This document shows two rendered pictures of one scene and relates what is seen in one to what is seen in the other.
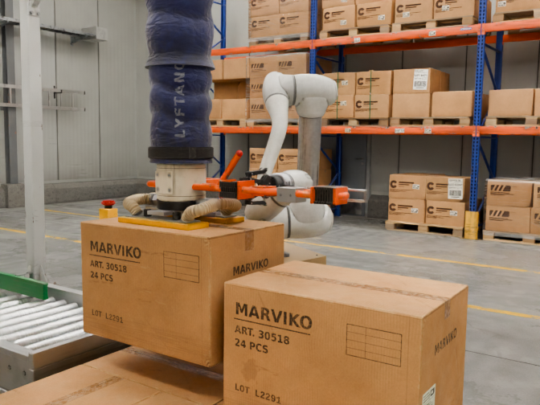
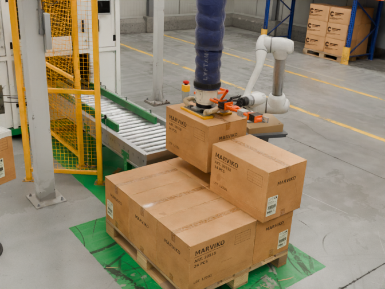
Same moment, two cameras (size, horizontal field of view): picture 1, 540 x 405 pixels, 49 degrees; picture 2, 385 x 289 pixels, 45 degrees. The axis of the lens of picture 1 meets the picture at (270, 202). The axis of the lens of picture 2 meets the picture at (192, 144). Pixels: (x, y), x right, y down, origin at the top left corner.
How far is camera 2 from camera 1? 1.94 m
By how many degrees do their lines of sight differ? 24
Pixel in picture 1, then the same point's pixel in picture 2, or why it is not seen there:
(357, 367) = (250, 184)
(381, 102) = not seen: outside the picture
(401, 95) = not seen: outside the picture
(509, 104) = not seen: outside the picture
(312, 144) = (279, 71)
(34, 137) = (158, 17)
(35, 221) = (158, 65)
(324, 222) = (283, 108)
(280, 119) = (259, 63)
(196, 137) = (212, 79)
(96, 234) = (171, 112)
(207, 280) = (207, 141)
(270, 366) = (224, 177)
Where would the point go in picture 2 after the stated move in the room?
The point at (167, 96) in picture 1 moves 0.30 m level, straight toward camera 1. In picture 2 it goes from (201, 62) to (195, 71)
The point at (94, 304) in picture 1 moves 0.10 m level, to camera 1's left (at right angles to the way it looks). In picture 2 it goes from (169, 139) to (158, 137)
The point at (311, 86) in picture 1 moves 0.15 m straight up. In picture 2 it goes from (279, 45) to (281, 27)
